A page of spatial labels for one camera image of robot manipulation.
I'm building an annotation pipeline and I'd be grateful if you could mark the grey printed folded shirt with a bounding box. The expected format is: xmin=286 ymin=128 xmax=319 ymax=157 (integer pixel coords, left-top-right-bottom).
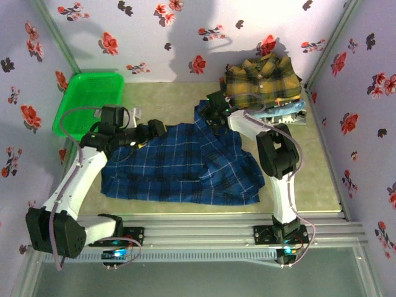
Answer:
xmin=269 ymin=111 xmax=308 ymax=125

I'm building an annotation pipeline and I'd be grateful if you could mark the blue plaid long sleeve shirt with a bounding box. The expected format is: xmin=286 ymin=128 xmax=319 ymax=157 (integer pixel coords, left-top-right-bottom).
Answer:
xmin=100 ymin=99 xmax=266 ymax=207

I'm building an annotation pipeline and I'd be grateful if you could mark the green plastic basket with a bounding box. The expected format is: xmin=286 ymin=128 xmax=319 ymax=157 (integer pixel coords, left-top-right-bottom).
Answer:
xmin=51 ymin=72 xmax=126 ymax=139

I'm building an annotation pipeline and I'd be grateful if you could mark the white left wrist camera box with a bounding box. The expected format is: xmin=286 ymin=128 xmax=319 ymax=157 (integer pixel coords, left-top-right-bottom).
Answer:
xmin=128 ymin=107 xmax=144 ymax=127

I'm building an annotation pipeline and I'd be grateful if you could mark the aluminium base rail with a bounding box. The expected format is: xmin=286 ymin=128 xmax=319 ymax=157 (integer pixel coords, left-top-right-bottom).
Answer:
xmin=29 ymin=212 xmax=368 ymax=248

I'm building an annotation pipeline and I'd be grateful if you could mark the light blue folded shirt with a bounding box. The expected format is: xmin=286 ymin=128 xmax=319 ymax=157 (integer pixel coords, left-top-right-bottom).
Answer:
xmin=256 ymin=100 xmax=307 ymax=120

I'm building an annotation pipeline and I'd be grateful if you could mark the yellow plaid folded shirt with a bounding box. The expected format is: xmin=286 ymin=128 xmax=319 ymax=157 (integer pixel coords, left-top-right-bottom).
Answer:
xmin=220 ymin=52 xmax=303 ymax=109

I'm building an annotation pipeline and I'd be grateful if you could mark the aluminium table side rail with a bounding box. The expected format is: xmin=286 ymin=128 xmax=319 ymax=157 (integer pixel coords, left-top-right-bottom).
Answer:
xmin=304 ymin=86 xmax=350 ymax=221

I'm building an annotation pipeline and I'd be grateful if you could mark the aluminium corner post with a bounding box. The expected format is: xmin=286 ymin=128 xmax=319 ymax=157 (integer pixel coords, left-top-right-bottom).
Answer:
xmin=304 ymin=0 xmax=361 ymax=93
xmin=32 ymin=0 xmax=95 ymax=93

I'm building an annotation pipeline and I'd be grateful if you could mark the dark folded shirt red print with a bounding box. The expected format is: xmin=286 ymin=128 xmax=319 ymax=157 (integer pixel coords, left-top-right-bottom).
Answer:
xmin=247 ymin=97 xmax=301 ymax=110

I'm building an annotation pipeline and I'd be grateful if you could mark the lilac left arm cable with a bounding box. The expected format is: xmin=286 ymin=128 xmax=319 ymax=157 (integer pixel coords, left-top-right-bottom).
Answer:
xmin=48 ymin=106 xmax=144 ymax=272

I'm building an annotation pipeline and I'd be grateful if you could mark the grey slotted cable duct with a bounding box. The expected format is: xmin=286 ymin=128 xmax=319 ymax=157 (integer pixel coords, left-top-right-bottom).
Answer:
xmin=41 ymin=249 xmax=278 ymax=264

